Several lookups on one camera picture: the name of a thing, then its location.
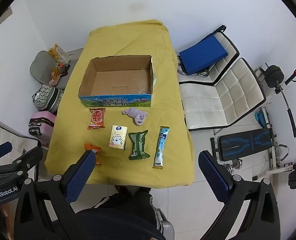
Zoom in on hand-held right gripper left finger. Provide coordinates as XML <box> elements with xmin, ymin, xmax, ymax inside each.
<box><xmin>14</xmin><ymin>150</ymin><xmax>98</xmax><ymax>240</ymax></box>

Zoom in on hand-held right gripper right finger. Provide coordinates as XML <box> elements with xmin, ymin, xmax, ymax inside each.
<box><xmin>198</xmin><ymin>150</ymin><xmax>281</xmax><ymax>240</ymax></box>

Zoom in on metal dumbbell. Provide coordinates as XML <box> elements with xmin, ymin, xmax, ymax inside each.
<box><xmin>224</xmin><ymin>158</ymin><xmax>243</xmax><ymax>176</ymax></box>

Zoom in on orange snack packet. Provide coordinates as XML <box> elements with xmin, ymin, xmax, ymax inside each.
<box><xmin>84</xmin><ymin>143</ymin><xmax>102</xmax><ymax>166</ymax></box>

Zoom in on pink suitcase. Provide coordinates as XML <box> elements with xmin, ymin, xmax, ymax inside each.
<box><xmin>28</xmin><ymin>111</ymin><xmax>57</xmax><ymax>137</ymax></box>

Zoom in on black blue weight bench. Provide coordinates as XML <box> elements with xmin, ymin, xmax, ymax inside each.
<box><xmin>210</xmin><ymin>127</ymin><xmax>281</xmax><ymax>162</ymax></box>

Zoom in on white yellow tissue pack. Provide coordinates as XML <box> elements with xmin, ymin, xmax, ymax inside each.
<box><xmin>108</xmin><ymin>125</ymin><xmax>129</xmax><ymax>151</ymax></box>

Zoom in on person's legs in dark pants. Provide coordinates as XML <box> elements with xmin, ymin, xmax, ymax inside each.
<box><xmin>74</xmin><ymin>185</ymin><xmax>166</xmax><ymax>240</ymax></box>

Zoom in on red snack packet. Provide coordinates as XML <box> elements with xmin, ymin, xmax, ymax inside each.
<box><xmin>87</xmin><ymin>107</ymin><xmax>107</xmax><ymax>130</ymax></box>

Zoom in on light blue long packet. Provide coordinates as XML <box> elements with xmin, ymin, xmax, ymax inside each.
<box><xmin>152</xmin><ymin>126</ymin><xmax>170</xmax><ymax>169</ymax></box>

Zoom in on patterned black white bag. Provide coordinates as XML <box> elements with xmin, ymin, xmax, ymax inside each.
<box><xmin>32</xmin><ymin>84</ymin><xmax>65</xmax><ymax>113</ymax></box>

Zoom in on green snack packet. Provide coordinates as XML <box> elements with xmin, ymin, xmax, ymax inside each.
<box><xmin>128</xmin><ymin>130</ymin><xmax>151</xmax><ymax>161</ymax></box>

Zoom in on grey striped shoe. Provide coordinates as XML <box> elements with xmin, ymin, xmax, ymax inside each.
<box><xmin>153</xmin><ymin>206</ymin><xmax>175</xmax><ymax>240</ymax></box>

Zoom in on blue slippers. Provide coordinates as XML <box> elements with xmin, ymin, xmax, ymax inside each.
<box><xmin>254</xmin><ymin>111</ymin><xmax>267</xmax><ymax>128</ymax></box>

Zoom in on white leather chair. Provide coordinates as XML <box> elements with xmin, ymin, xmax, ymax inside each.
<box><xmin>178</xmin><ymin>32</ymin><xmax>267</xmax><ymax>136</ymax></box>

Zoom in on purple rolled cloth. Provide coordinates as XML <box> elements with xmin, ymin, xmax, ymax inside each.
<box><xmin>122</xmin><ymin>107</ymin><xmax>148</xmax><ymax>126</ymax></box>

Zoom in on pile of orange packets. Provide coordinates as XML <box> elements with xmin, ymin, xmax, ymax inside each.
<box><xmin>49</xmin><ymin>64</ymin><xmax>70</xmax><ymax>85</ymax></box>

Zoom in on grey round chair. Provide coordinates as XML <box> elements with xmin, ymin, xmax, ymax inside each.
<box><xmin>30</xmin><ymin>50</ymin><xmax>71</xmax><ymax>89</ymax></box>

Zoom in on open cardboard box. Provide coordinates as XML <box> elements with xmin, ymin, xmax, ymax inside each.
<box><xmin>78</xmin><ymin>54</ymin><xmax>155</xmax><ymax>108</ymax></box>

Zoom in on yellow snack bag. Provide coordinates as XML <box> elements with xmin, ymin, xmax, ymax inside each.
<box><xmin>49</xmin><ymin>44</ymin><xmax>70</xmax><ymax>64</ymax></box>

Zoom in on black barbell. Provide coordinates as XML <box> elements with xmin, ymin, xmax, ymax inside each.
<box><xmin>266</xmin><ymin>64</ymin><xmax>296</xmax><ymax>189</ymax></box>

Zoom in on blue cushion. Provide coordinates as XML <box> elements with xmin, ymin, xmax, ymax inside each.
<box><xmin>179</xmin><ymin>35</ymin><xmax>229</xmax><ymax>75</ymax></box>

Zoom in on yellow table cloth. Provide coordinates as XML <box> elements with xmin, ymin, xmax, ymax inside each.
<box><xmin>44</xmin><ymin>19</ymin><xmax>195</xmax><ymax>189</ymax></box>

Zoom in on white chair with black frame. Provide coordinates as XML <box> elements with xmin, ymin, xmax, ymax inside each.
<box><xmin>0</xmin><ymin>114</ymin><xmax>42</xmax><ymax>180</ymax></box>

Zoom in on white barbell rack frame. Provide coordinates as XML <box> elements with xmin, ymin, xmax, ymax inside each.
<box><xmin>253</xmin><ymin>66</ymin><xmax>296</xmax><ymax>178</ymax></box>

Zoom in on metal chain lock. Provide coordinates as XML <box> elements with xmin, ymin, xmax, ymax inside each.
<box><xmin>177</xmin><ymin>68</ymin><xmax>210</xmax><ymax>78</ymax></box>

